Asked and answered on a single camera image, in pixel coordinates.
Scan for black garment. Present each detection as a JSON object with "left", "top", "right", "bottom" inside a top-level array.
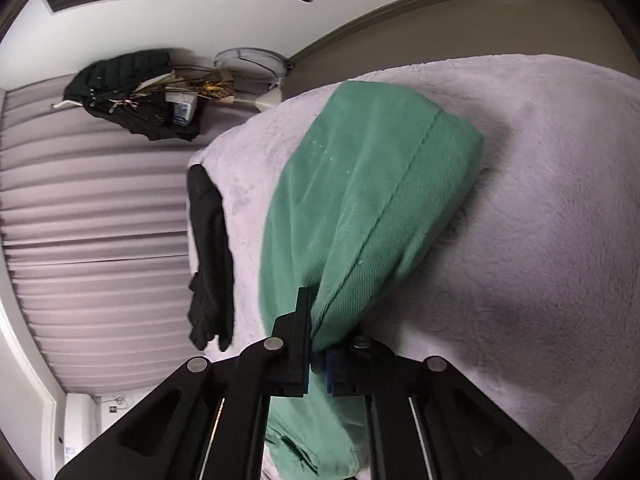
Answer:
[{"left": 186, "top": 164, "right": 236, "bottom": 352}]

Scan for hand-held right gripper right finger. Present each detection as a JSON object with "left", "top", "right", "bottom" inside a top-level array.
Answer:
[{"left": 324, "top": 336, "right": 576, "bottom": 480}]

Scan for dried plant bundle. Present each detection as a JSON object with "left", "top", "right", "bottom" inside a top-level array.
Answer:
[{"left": 134, "top": 66, "right": 237, "bottom": 107}]

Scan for black jacket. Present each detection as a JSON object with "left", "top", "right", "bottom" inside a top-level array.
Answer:
[{"left": 63, "top": 49, "right": 201, "bottom": 142}]

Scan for grey pleated curtain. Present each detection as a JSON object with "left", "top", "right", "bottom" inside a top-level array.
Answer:
[{"left": 0, "top": 72, "right": 261, "bottom": 395}]

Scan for green pants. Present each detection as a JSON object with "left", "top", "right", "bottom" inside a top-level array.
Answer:
[{"left": 257, "top": 80, "right": 485, "bottom": 478}]

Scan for lilac fleece blanket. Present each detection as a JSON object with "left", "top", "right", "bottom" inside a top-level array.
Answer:
[{"left": 187, "top": 54, "right": 640, "bottom": 480}]

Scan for blue and white tissue box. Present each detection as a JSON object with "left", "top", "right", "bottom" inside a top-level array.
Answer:
[{"left": 172, "top": 100, "right": 196, "bottom": 126}]

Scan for white appliance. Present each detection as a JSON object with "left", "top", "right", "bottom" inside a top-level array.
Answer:
[{"left": 63, "top": 393, "right": 97, "bottom": 467}]

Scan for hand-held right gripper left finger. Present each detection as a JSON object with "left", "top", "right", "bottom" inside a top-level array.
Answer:
[{"left": 55, "top": 287, "right": 312, "bottom": 480}]

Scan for white standing fan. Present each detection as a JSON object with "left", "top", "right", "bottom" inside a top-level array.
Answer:
[{"left": 214, "top": 47, "right": 292, "bottom": 112}]

